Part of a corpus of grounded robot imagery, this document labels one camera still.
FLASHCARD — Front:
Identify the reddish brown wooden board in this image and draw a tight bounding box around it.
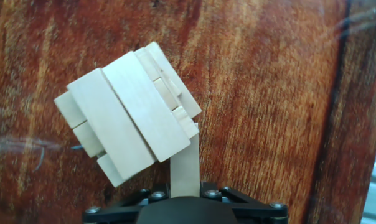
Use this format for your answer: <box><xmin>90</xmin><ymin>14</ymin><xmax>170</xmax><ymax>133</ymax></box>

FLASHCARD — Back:
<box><xmin>0</xmin><ymin>0</ymin><xmax>376</xmax><ymax>224</ymax></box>

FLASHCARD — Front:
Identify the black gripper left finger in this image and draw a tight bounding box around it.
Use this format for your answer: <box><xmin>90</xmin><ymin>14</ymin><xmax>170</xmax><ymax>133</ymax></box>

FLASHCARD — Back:
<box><xmin>83</xmin><ymin>183</ymin><xmax>171</xmax><ymax>224</ymax></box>

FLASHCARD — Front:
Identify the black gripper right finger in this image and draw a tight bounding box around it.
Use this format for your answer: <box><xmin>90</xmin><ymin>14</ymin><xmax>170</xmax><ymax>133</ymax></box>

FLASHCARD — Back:
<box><xmin>200</xmin><ymin>182</ymin><xmax>288</xmax><ymax>224</ymax></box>

